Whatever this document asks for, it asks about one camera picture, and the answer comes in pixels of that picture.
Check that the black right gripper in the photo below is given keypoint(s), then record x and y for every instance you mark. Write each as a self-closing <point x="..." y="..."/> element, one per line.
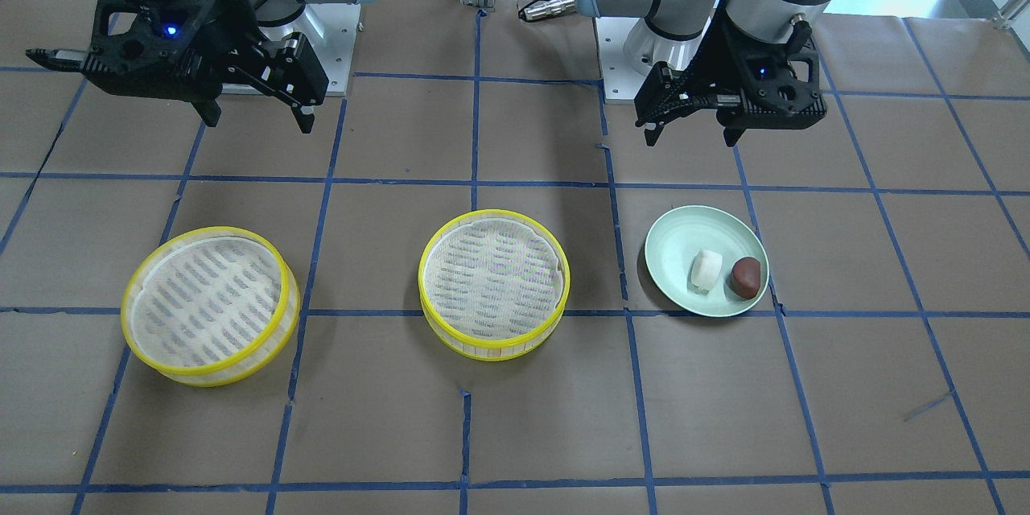
<point x="228" y="34"/>

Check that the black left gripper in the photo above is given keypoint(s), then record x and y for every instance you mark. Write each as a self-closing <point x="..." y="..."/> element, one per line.
<point x="718" y="64"/>

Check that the yellow steamer basket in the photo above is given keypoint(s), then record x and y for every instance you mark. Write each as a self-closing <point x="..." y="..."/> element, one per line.
<point x="493" y="284"/>
<point x="210" y="307"/>

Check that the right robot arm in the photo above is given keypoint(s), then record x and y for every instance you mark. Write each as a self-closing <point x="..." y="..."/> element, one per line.
<point x="189" y="50"/>

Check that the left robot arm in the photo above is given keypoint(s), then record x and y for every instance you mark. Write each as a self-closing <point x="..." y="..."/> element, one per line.
<point x="766" y="20"/>

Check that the light green plate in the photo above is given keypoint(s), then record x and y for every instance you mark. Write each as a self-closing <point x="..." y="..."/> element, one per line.
<point x="678" y="235"/>

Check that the white bun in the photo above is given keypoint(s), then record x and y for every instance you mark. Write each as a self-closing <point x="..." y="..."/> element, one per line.
<point x="705" y="270"/>

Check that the silver cylindrical connector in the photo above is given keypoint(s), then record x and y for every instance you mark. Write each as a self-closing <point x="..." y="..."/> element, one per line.
<point x="541" y="10"/>

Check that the brown bun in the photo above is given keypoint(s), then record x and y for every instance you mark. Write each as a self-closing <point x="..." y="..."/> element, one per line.
<point x="746" y="278"/>

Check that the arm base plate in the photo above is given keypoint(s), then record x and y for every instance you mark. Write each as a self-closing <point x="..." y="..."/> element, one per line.
<point x="332" y="31"/>
<point x="624" y="64"/>

